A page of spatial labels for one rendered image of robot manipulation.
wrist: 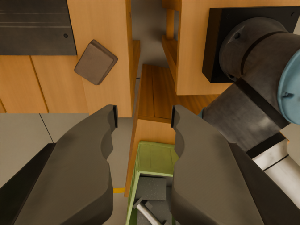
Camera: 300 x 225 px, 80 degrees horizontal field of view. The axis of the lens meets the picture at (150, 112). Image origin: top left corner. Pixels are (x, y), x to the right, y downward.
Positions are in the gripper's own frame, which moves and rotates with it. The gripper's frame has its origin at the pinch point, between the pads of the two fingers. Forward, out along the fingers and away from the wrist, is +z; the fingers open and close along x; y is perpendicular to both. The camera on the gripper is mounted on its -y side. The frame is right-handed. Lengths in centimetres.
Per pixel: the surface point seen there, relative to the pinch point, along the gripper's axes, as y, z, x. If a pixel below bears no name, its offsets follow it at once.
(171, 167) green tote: 47, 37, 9
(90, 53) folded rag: 4.9, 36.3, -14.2
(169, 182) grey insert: 65, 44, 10
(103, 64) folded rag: 7.6, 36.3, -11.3
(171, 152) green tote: 46, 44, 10
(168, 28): 6, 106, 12
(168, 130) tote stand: 39, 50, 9
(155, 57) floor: 29, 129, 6
